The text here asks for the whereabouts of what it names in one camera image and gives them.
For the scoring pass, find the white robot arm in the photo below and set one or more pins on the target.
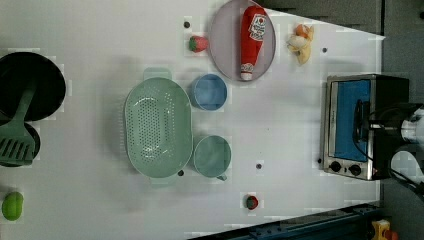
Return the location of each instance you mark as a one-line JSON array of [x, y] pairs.
[[411, 150]]

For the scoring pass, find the blue metal frame rail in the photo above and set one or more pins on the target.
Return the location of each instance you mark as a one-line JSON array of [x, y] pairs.
[[349, 223]]

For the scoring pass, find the silver toaster oven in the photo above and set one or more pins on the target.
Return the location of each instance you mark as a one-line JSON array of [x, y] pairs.
[[347, 144]]

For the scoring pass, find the yellow peeled banana toy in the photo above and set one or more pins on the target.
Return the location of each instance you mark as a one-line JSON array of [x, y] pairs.
[[300, 42]]

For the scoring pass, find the grey round plate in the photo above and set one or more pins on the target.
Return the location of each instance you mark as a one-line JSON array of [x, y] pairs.
[[225, 40]]

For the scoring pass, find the black frying pan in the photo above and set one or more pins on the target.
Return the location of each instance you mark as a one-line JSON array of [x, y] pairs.
[[21, 70]]

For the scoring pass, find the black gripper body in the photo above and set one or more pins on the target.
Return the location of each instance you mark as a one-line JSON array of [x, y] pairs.
[[385, 125]]

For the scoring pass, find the green oval colander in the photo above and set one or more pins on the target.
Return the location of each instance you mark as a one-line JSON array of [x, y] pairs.
[[158, 126]]

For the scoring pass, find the blue cup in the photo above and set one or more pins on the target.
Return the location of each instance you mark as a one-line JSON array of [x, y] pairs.
[[208, 92]]

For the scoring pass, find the green toy fruit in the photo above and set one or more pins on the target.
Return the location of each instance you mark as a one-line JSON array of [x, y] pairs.
[[12, 206]]

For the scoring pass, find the small red toy tomato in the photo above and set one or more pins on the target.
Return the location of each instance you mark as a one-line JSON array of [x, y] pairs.
[[252, 202]]

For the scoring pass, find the green slotted spatula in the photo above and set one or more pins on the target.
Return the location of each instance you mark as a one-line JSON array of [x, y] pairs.
[[19, 117]]

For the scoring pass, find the green cup with handle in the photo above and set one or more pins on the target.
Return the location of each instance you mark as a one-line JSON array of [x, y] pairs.
[[212, 157]]

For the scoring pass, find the yellow orange object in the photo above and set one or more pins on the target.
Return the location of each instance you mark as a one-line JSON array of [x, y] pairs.
[[382, 231]]

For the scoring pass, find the red ketchup bottle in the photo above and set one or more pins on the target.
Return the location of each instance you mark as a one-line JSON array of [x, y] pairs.
[[252, 33]]

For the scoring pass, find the red toy strawberry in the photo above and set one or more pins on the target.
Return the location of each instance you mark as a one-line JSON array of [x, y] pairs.
[[198, 44]]

